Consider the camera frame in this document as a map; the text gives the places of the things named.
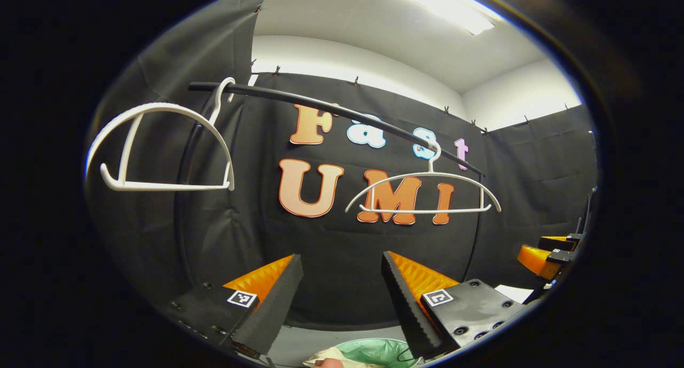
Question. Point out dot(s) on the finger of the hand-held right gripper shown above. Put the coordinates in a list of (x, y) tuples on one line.
[(558, 241), (537, 261)]

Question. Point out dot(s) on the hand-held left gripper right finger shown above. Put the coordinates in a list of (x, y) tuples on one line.
[(406, 304)]

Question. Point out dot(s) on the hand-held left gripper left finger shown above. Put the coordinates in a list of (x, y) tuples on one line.
[(278, 304)]

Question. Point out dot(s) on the green laundry hamper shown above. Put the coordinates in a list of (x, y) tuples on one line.
[(379, 349)]

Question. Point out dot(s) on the cream button shirt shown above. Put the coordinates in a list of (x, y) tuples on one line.
[(344, 353)]

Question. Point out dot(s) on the white plastic hanger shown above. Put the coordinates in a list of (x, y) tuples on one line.
[(427, 175), (160, 107)]

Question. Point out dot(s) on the black stand pole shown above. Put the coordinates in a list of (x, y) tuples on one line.
[(588, 208)]

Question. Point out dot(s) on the black backdrop cloth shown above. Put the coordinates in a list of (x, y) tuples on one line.
[(342, 261)]

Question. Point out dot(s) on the row of black cloth clips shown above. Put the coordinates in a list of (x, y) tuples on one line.
[(276, 70)]

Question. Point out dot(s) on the ceiling light panel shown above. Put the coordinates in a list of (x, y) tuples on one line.
[(443, 5)]

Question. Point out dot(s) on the black clothes rail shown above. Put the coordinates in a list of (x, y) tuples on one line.
[(299, 98)]

